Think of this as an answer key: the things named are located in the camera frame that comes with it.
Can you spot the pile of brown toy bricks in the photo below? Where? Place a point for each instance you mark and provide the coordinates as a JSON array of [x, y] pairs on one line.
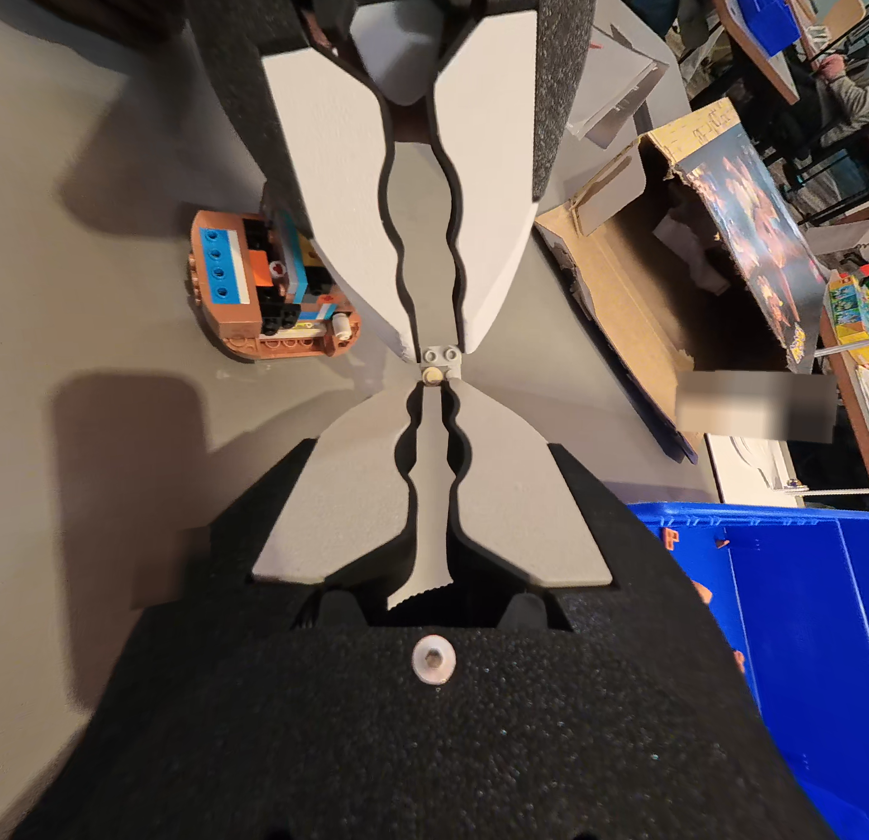
[[701, 593]]

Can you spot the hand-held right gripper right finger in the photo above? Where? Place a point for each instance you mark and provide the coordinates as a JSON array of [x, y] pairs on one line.
[[537, 514]]

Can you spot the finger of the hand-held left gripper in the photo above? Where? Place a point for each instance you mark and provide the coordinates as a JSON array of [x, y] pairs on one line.
[[496, 162], [333, 162]]

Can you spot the colourful toy brick model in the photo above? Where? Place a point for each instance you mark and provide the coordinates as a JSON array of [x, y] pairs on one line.
[[238, 277]]

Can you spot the wooden table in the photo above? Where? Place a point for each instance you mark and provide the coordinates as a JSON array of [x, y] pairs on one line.
[[754, 53]]

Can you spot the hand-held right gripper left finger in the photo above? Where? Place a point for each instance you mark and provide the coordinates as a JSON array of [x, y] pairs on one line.
[[333, 514]]

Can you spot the small grey toy brick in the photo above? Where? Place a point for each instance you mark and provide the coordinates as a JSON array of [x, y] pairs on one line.
[[437, 363]]

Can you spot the printed cardboard box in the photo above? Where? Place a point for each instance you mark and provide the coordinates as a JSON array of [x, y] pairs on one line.
[[638, 284]]

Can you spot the blue plastic bin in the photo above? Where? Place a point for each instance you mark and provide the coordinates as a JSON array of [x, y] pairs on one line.
[[801, 609]]

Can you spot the white metal stand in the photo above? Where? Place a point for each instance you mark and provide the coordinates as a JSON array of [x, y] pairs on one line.
[[632, 73]]

